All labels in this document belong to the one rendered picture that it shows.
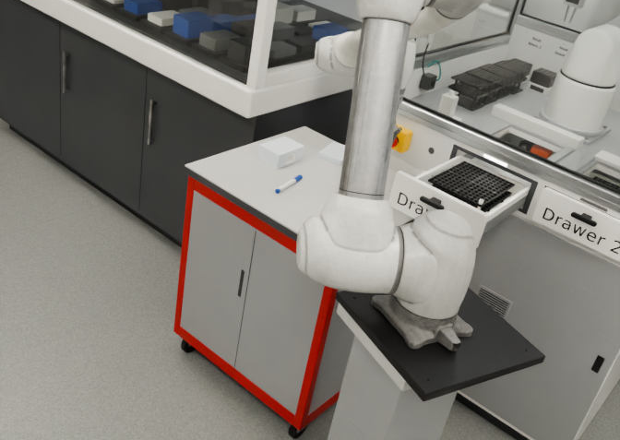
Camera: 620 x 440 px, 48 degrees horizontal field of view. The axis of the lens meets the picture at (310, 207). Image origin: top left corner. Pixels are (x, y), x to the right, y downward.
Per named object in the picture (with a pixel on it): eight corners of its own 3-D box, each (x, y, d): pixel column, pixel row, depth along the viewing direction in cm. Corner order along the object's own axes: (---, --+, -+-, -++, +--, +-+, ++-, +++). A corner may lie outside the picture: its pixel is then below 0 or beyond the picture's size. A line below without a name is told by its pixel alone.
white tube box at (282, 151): (277, 169, 223) (279, 155, 220) (256, 159, 227) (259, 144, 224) (302, 160, 232) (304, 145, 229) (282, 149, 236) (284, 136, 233)
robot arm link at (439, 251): (469, 324, 156) (498, 242, 146) (389, 316, 154) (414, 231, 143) (451, 281, 171) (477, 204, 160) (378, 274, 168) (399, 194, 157)
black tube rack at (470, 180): (474, 224, 197) (481, 205, 194) (423, 197, 206) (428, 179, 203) (508, 202, 213) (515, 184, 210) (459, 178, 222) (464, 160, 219)
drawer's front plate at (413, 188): (474, 251, 188) (486, 216, 183) (387, 204, 203) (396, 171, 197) (477, 248, 190) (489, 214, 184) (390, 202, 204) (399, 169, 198)
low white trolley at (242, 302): (295, 455, 222) (340, 259, 184) (167, 350, 252) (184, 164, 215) (395, 371, 264) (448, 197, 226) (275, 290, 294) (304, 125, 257)
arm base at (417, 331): (421, 362, 151) (428, 342, 148) (368, 301, 167) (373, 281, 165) (484, 346, 160) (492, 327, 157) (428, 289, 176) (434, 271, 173)
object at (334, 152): (339, 165, 233) (340, 160, 232) (316, 156, 236) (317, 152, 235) (354, 153, 243) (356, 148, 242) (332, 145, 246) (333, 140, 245)
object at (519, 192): (473, 241, 190) (480, 222, 187) (396, 200, 202) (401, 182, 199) (533, 199, 218) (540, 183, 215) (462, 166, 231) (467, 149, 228)
